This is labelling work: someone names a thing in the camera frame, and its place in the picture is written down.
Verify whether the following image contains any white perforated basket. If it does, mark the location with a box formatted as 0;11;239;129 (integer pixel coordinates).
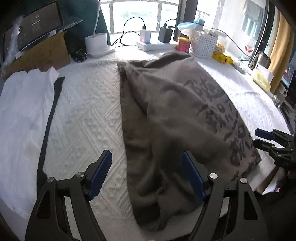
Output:
189;30;218;59

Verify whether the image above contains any dark grey t-shirt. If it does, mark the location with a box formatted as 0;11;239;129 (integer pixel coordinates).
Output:
117;51;261;232

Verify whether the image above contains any white folded garment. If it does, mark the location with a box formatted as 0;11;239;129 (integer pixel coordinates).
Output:
1;67;59;218

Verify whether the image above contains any yellow snack packet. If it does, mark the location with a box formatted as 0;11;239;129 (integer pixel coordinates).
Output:
212;52;234;64

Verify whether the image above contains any brown cardboard box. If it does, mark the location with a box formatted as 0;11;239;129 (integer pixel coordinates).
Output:
1;32;70;80

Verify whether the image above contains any clear snack jar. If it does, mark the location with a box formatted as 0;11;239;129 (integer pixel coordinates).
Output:
215;35;227;53

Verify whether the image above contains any blue tissue packet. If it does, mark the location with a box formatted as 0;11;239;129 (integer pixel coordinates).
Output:
178;19;205;31

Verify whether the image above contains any white mug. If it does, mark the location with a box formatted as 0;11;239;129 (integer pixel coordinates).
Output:
277;85;287;98

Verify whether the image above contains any yellow curtain right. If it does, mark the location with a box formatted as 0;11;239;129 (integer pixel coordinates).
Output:
268;13;294;93

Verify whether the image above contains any white charger plug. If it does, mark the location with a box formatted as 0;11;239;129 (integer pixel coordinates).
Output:
140;24;151;44

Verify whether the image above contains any dark steel tumbler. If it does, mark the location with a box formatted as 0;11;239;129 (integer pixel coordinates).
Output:
255;51;271;69

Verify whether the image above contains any teal curtain left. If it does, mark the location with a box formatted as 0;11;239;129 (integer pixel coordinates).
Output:
55;0;112;54

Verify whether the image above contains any black charger plug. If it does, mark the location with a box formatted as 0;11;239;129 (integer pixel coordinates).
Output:
158;24;173;43

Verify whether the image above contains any white desk lamp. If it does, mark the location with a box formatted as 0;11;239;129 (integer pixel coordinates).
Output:
85;1;115;58

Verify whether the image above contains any red can yellow lid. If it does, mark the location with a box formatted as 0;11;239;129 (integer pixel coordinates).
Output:
177;37;191;53

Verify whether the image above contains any tablet with dark screen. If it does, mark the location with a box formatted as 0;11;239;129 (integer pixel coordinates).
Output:
17;1;83;52

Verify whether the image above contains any computer monitor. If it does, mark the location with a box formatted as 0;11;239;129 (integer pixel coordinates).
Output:
281;63;295;88

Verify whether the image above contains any white power strip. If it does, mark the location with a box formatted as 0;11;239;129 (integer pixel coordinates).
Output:
136;41;178;52

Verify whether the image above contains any water bottle red label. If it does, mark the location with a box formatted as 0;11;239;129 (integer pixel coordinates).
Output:
245;38;255;54

